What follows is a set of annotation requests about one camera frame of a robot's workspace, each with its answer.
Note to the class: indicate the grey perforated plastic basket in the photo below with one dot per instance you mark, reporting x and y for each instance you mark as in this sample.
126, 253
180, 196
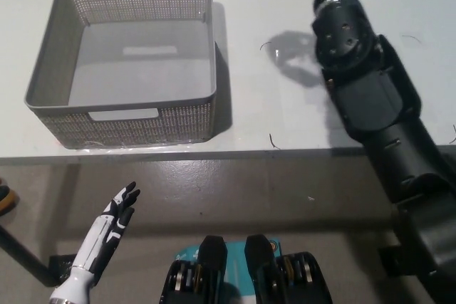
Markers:
142, 124

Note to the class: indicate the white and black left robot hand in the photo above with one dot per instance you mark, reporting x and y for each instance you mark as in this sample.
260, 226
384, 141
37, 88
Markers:
101, 236

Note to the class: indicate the black and teal robot torso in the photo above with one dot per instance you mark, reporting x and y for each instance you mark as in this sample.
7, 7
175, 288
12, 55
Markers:
213, 275

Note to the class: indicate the brown and black shoe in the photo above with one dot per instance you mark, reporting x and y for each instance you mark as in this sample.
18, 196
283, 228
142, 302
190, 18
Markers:
6, 200

